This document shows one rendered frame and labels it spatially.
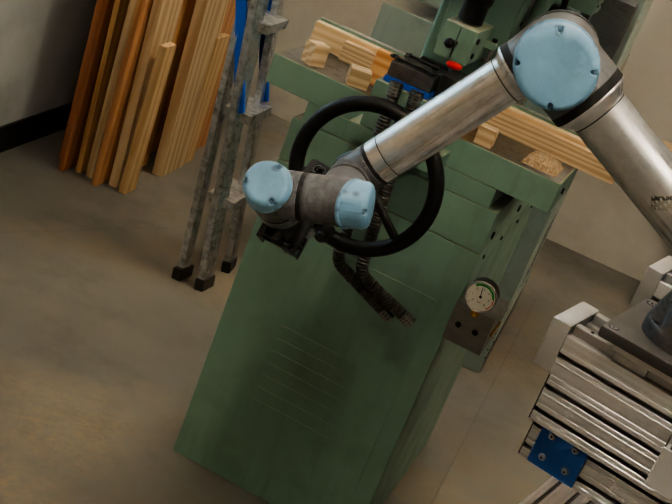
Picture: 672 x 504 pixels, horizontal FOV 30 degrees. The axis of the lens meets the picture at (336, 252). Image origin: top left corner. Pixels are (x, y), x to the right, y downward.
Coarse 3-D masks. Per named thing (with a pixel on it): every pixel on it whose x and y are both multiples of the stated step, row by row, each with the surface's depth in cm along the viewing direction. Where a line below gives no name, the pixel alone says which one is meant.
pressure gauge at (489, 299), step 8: (480, 280) 231; (488, 280) 231; (472, 288) 231; (480, 288) 231; (488, 288) 230; (496, 288) 231; (464, 296) 232; (472, 296) 232; (488, 296) 231; (496, 296) 230; (472, 304) 232; (480, 304) 232; (488, 304) 231; (472, 312) 235; (480, 312) 232
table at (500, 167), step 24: (288, 72) 240; (312, 72) 238; (336, 72) 243; (312, 96) 240; (336, 96) 238; (456, 144) 232; (504, 144) 238; (456, 168) 233; (480, 168) 232; (504, 168) 230; (528, 168) 229; (504, 192) 231; (528, 192) 230; (552, 192) 228
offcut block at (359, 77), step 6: (354, 66) 237; (360, 66) 239; (348, 72) 239; (354, 72) 236; (360, 72) 236; (366, 72) 236; (348, 78) 237; (354, 78) 237; (360, 78) 237; (366, 78) 237; (348, 84) 237; (354, 84) 237; (360, 84) 237; (366, 84) 237; (366, 90) 238
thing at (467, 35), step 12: (444, 24) 239; (456, 24) 238; (468, 24) 241; (444, 36) 239; (456, 36) 239; (468, 36) 238; (480, 36) 240; (444, 48) 240; (456, 48) 239; (468, 48) 238; (480, 48) 245; (456, 60) 240; (468, 60) 240
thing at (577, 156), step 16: (352, 48) 251; (368, 64) 250; (512, 128) 243; (528, 128) 242; (528, 144) 243; (544, 144) 242; (560, 144) 241; (576, 144) 241; (560, 160) 242; (576, 160) 241; (592, 160) 240; (608, 176) 239
